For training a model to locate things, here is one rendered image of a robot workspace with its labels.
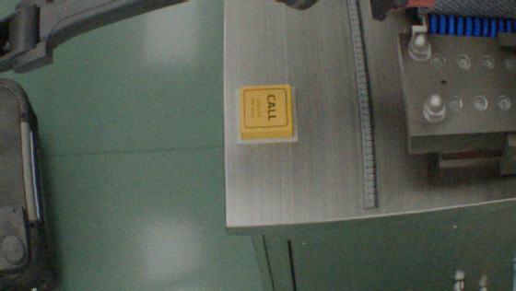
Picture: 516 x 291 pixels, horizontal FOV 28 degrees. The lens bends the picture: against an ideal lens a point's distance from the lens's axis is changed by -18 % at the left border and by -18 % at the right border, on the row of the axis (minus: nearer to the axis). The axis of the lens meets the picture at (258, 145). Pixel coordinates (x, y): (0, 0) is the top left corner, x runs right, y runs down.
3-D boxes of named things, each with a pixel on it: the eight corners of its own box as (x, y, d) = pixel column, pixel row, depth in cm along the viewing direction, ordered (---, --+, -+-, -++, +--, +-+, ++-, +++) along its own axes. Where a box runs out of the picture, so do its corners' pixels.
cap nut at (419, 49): (406, 40, 158) (406, 24, 154) (428, 40, 158) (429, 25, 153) (409, 62, 156) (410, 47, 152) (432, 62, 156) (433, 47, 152)
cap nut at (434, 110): (421, 99, 154) (422, 85, 150) (444, 98, 154) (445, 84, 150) (424, 123, 152) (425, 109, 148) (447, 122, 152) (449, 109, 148)
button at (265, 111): (240, 94, 170) (239, 86, 168) (291, 91, 170) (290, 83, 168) (241, 140, 167) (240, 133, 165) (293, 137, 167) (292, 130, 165)
